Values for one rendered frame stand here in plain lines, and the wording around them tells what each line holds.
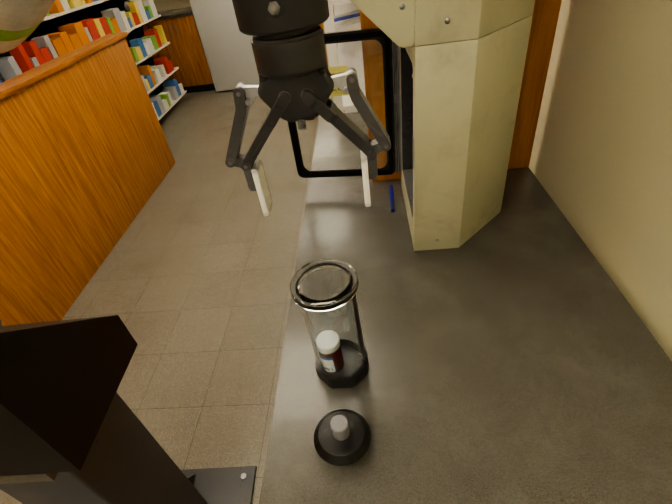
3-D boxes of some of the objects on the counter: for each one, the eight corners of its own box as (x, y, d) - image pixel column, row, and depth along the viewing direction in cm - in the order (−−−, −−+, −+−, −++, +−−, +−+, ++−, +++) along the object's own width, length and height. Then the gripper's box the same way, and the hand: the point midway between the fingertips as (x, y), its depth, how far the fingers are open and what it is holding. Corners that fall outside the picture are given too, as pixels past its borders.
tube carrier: (370, 338, 80) (357, 255, 67) (371, 386, 71) (357, 302, 58) (316, 341, 81) (294, 260, 68) (311, 389, 73) (284, 307, 60)
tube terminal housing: (483, 179, 124) (528, -184, 76) (517, 244, 99) (617, -238, 51) (401, 186, 126) (394, -162, 78) (414, 251, 101) (416, -202, 53)
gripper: (404, 5, 43) (407, 182, 56) (180, 36, 45) (233, 199, 59) (414, 19, 37) (414, 212, 51) (155, 53, 39) (221, 230, 53)
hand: (316, 198), depth 54 cm, fingers open, 13 cm apart
